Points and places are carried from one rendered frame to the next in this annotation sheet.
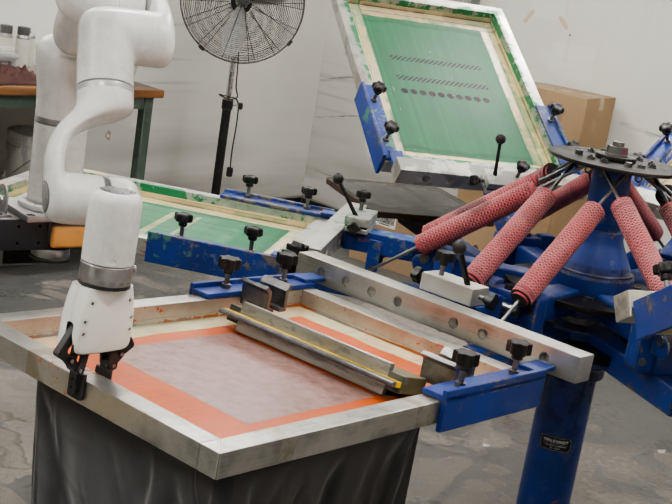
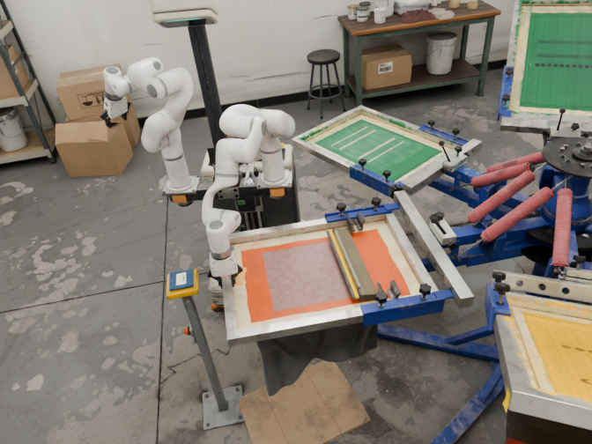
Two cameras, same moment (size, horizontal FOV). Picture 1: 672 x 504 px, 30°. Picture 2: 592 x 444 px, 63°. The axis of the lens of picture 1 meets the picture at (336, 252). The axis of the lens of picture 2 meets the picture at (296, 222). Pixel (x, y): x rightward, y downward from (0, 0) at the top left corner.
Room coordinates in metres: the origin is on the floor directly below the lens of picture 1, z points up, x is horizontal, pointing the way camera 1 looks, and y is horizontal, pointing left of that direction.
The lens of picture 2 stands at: (0.92, -0.84, 2.34)
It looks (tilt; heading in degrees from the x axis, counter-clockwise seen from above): 38 degrees down; 44
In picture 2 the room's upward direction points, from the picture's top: 6 degrees counter-clockwise
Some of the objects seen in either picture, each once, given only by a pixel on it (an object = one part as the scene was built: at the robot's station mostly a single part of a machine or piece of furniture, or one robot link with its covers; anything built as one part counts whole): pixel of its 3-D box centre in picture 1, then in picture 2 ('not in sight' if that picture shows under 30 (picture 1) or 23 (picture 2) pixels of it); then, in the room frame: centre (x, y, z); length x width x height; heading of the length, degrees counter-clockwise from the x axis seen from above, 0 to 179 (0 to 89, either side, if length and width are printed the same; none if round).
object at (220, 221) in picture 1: (215, 194); (396, 139); (2.95, 0.31, 1.05); 1.08 x 0.61 x 0.23; 81
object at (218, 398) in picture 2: not in sight; (205, 351); (1.63, 0.53, 0.48); 0.22 x 0.22 x 0.96; 51
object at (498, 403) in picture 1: (484, 394); (402, 307); (2.00, -0.28, 0.99); 0.30 x 0.05 x 0.07; 141
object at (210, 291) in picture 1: (252, 297); (358, 217); (2.35, 0.15, 0.99); 0.30 x 0.05 x 0.07; 141
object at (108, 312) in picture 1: (99, 312); (223, 262); (1.71, 0.32, 1.12); 0.10 x 0.07 x 0.11; 141
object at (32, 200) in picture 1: (53, 162); (272, 161); (2.24, 0.53, 1.21); 0.16 x 0.13 x 0.15; 39
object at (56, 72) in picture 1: (71, 79); (270, 132); (2.23, 0.52, 1.37); 0.13 x 0.10 x 0.16; 111
